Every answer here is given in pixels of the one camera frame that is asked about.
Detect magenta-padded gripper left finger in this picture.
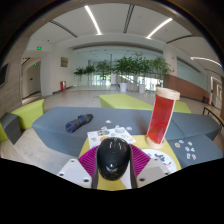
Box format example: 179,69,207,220
57,145,101,190

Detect group of small stickers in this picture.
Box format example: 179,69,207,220
174,139,198,161

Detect group of ceiling lights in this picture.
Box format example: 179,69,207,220
83,4,223,69

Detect brown wall plaque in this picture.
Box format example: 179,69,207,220
60,56,69,68

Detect white puppy-print mouse pad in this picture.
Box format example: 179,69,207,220
120,148,178,190

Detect group of potted plants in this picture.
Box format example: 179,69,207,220
73,51,172,94

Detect lime green sofa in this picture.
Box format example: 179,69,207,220
0,98,46,143

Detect black wall screen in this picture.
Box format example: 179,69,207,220
0,63,9,88

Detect wooden bench with dark frame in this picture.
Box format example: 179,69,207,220
201,104,224,129

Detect black computer mouse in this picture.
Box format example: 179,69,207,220
95,137,132,182

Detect white sticker sheet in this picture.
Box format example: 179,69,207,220
86,126,137,150

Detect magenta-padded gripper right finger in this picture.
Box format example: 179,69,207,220
128,143,172,190

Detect red cylinder with wooden ends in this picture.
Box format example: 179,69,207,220
145,86,181,150

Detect lime green bench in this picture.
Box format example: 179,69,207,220
99,93,155,111
173,99,193,115

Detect dark grey seat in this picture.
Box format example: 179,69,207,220
0,112,22,145

